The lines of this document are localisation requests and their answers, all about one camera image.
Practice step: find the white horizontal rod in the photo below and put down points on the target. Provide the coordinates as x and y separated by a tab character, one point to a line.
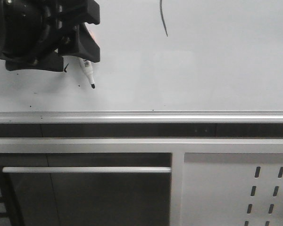
86	170

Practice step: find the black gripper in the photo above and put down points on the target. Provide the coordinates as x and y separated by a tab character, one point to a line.
36	34

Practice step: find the white metal frame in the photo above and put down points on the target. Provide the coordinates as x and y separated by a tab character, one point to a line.
176	147

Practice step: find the aluminium whiteboard tray rail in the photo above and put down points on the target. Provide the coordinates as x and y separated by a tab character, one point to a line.
152	116

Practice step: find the white whiteboard marker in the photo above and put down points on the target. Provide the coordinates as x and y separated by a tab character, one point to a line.
87	69

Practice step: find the white whiteboard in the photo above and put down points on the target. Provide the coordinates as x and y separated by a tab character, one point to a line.
166	55

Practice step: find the white perforated metal panel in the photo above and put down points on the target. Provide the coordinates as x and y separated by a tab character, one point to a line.
232	189

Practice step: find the black striped rack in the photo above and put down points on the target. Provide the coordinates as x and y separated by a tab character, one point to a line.
8	214

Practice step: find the red round magnet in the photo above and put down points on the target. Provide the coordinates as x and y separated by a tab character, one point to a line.
92	35

